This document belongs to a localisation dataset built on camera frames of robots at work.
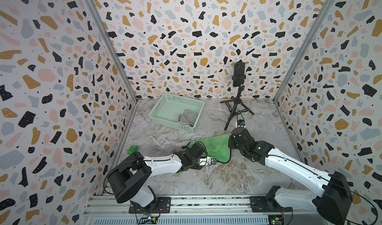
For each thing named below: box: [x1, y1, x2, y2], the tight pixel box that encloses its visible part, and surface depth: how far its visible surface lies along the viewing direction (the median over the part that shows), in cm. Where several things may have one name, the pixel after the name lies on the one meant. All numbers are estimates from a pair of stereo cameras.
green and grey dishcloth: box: [187, 133, 231, 163], surface depth 92 cm
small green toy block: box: [126, 144, 139, 155], surface depth 92 cm
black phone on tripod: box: [231, 62, 247, 87], surface depth 92 cm
